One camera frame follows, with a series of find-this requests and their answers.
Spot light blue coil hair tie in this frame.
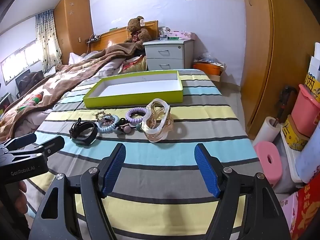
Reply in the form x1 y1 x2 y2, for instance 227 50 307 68
96 114 120 134

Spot green cardboard tray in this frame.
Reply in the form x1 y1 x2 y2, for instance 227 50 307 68
83 70 184 109

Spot large wooden wardrobe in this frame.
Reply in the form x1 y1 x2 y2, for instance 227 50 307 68
239 0 320 140

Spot window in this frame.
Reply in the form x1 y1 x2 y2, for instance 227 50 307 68
0 39 42 85

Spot orange box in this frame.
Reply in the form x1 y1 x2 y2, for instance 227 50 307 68
192 61 224 77

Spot pink floral box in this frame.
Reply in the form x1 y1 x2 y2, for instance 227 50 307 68
166 30 194 40

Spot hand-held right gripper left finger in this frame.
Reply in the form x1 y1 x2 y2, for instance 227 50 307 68
29 143 127 240

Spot large white cylinder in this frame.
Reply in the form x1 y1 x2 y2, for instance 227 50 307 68
295 124 320 184

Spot white pearl hair claw clip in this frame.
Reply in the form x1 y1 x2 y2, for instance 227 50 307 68
140 98 171 144

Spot dark red tool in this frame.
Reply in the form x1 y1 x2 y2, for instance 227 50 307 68
278 86 298 121

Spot black wristband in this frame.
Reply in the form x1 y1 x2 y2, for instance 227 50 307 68
72 121 99 146

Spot yellow floral packet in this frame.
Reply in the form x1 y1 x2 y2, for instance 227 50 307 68
303 72 320 103

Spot small bottles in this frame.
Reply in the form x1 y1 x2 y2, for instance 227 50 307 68
158 27 171 40

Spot brown beaded bracelet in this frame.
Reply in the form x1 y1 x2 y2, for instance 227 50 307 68
93 111 113 125

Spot pink bucket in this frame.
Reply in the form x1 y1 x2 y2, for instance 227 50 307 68
291 83 320 138

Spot beige bracelet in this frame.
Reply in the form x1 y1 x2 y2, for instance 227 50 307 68
147 105 184 141

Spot black beaded bracelet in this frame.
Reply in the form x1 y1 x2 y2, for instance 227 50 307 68
69 117 83 139

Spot yellow tin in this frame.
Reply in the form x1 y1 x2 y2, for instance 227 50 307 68
281 115 309 152

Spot white nightstand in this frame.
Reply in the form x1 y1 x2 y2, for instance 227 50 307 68
142 39 194 71

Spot white boxes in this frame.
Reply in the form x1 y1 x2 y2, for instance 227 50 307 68
307 42 320 81

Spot pink stool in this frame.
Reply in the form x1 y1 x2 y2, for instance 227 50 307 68
253 141 283 188

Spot person's left hand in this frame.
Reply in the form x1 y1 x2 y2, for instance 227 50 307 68
18 181 27 215

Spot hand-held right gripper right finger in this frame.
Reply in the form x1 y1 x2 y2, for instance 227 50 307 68
194 143 292 240

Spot white paper roll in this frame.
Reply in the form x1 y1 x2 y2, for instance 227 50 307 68
252 116 282 147

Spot brown blanket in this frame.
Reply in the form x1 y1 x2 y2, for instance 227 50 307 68
0 41 145 141

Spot brown teddy bear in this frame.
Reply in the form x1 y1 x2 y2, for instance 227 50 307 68
124 16 152 44

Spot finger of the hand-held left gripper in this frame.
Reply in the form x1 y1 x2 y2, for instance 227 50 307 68
0 133 37 151
15 136 65 159

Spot wooden headboard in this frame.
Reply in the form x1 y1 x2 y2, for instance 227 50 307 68
90 20 159 53

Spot red gift bag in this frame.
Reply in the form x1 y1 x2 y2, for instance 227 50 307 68
291 179 320 240

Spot black hair tie with ball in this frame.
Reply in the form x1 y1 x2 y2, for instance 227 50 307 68
114 117 142 134

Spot purple coil hair tie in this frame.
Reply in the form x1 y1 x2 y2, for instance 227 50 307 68
125 107 148 124

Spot dotted curtain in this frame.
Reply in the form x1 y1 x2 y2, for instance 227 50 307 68
35 9 63 74

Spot tall wooden cabinet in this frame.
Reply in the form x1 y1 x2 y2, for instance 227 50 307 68
53 0 94 65

